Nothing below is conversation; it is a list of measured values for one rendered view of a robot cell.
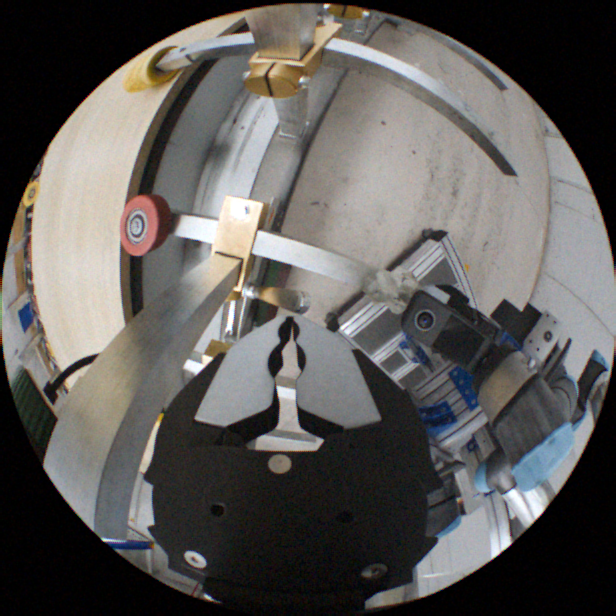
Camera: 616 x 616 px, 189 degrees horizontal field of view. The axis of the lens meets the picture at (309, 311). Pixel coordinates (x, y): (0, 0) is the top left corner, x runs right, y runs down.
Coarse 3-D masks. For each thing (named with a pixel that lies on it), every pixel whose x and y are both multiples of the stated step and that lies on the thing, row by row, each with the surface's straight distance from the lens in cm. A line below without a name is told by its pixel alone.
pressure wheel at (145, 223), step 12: (132, 204) 30; (144, 204) 28; (156, 204) 28; (168, 204) 30; (132, 216) 30; (144, 216) 28; (156, 216) 27; (168, 216) 29; (120, 228) 32; (132, 228) 29; (144, 228) 29; (156, 228) 27; (168, 228) 29; (132, 240) 30; (144, 240) 28; (156, 240) 28; (132, 252) 30; (144, 252) 29
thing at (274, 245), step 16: (176, 224) 31; (192, 224) 29; (208, 224) 28; (208, 240) 28; (256, 240) 26; (272, 240) 26; (288, 240) 26; (304, 240) 29; (272, 256) 27; (288, 256) 26; (304, 256) 26; (320, 256) 26; (336, 256) 27; (320, 272) 27; (336, 272) 27; (352, 272) 28; (368, 272) 28; (416, 288) 32
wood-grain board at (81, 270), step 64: (128, 64) 64; (192, 64) 39; (64, 128) 86; (128, 128) 37; (64, 192) 56; (128, 192) 32; (64, 256) 55; (128, 256) 35; (64, 320) 69; (128, 320) 40
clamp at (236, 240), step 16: (224, 208) 26; (256, 208) 25; (224, 224) 26; (240, 224) 26; (256, 224) 25; (224, 240) 26; (240, 240) 26; (240, 256) 26; (240, 272) 27; (240, 288) 28
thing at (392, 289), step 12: (372, 276) 28; (384, 276) 28; (396, 276) 29; (408, 276) 30; (372, 288) 28; (384, 288) 28; (396, 288) 29; (408, 288) 31; (372, 300) 29; (384, 300) 30; (396, 300) 30; (408, 300) 31; (396, 312) 32
